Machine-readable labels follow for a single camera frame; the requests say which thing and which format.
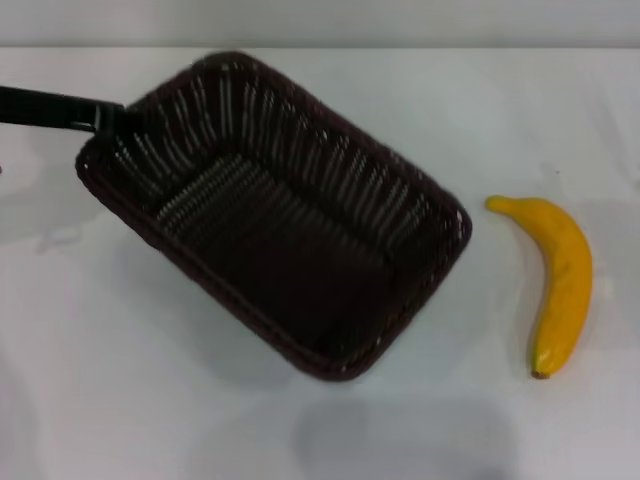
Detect yellow banana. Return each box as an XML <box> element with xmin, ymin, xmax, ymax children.
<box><xmin>484</xmin><ymin>195</ymin><xmax>594</xmax><ymax>380</ymax></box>

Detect dark brown woven basket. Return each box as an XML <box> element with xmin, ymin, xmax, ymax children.
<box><xmin>74</xmin><ymin>50</ymin><xmax>473</xmax><ymax>384</ymax></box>

